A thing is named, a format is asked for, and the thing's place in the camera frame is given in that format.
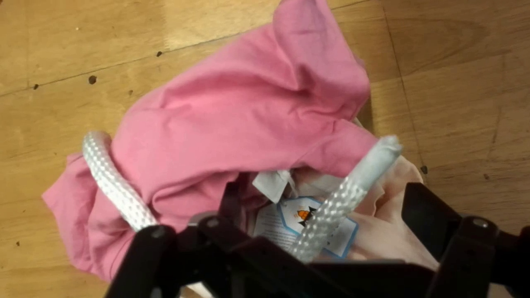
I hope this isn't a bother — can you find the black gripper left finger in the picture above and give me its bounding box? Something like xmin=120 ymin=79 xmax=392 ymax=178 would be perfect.
xmin=107 ymin=181 xmax=262 ymax=298

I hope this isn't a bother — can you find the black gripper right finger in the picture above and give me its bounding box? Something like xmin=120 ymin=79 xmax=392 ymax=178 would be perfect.
xmin=401 ymin=181 xmax=530 ymax=298

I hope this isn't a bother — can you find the white braided rope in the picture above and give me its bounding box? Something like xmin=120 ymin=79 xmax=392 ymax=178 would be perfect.
xmin=82 ymin=128 xmax=405 ymax=264

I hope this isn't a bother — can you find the pink cloth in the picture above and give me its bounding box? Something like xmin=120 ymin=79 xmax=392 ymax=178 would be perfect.
xmin=42 ymin=0 xmax=385 ymax=282

